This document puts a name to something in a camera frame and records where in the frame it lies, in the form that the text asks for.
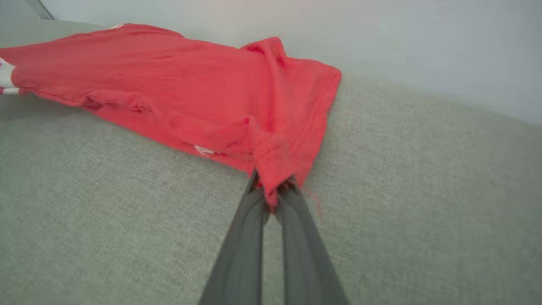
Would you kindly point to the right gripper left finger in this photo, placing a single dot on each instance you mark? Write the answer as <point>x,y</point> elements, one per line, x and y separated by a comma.
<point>239,254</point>

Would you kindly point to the dark grey wall strip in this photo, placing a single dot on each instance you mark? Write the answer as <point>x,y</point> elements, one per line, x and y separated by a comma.
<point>41,9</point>

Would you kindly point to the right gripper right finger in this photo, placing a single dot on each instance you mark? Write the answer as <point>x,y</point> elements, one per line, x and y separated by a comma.
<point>307,254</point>

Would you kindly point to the grey fabric sofa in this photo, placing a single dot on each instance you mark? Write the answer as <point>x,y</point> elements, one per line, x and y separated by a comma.
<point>127,220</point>

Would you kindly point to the red white jersey garment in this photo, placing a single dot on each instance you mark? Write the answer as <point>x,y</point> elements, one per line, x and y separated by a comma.
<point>190,93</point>

